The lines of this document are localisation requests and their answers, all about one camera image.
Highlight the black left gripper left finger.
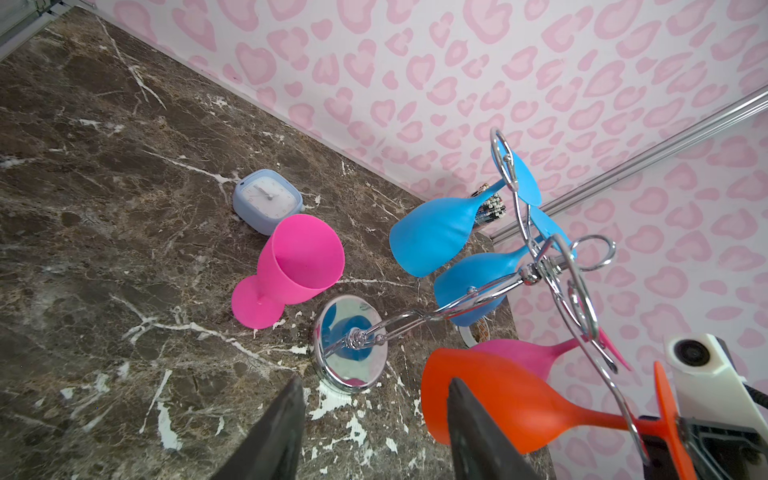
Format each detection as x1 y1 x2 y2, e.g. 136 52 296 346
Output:
212 376 306 479

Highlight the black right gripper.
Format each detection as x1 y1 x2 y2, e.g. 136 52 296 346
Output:
641 417 767 479

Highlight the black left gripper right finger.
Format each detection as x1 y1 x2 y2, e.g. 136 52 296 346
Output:
447 378 540 480

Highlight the red wine glass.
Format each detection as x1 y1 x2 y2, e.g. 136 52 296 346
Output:
420 347 700 480

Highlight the magenta wine glass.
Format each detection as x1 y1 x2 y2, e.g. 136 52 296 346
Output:
231 214 346 330
470 326 633 382

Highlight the blue wine glass right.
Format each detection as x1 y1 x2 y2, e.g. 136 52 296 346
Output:
434 207 571 307

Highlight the blue wine glass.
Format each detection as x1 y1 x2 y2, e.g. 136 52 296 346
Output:
389 139 542 278
434 207 571 307

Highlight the blue wine glass rear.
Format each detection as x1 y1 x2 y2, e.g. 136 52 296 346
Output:
389 139 542 278

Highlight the clear tape roll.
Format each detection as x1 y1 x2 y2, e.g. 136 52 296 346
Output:
458 321 490 348

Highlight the grey square timer clock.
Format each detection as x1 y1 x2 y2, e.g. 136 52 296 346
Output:
233 169 303 236

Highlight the chrome wire wine glass rack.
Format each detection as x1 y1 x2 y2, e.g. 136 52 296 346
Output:
313 127 650 463

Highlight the aluminium frame post right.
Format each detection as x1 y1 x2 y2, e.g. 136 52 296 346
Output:
488 83 768 244

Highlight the aluminium frame bar left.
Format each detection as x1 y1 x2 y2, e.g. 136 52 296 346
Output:
0 0 78 60

